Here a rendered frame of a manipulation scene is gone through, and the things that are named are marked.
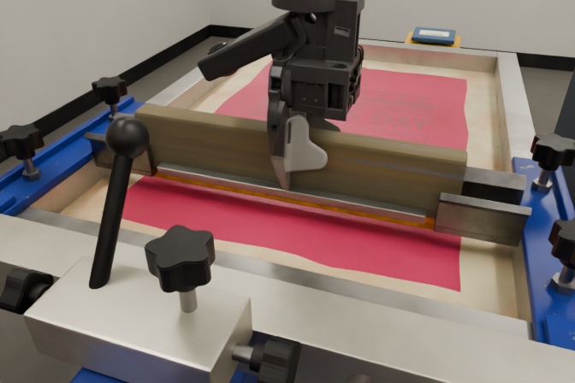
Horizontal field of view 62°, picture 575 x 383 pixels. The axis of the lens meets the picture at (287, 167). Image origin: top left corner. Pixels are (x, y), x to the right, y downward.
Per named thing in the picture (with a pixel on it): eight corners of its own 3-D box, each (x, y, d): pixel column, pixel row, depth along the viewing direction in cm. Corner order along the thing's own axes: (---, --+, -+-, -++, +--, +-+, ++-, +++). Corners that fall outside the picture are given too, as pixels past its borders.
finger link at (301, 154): (320, 207, 51) (328, 122, 48) (267, 197, 52) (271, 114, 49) (327, 196, 54) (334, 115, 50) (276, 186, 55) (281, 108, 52)
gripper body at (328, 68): (344, 129, 47) (353, 2, 41) (262, 117, 49) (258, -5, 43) (359, 100, 53) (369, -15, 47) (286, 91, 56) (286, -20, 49)
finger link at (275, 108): (279, 161, 49) (284, 74, 46) (264, 158, 49) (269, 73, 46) (293, 148, 53) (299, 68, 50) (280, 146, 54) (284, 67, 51)
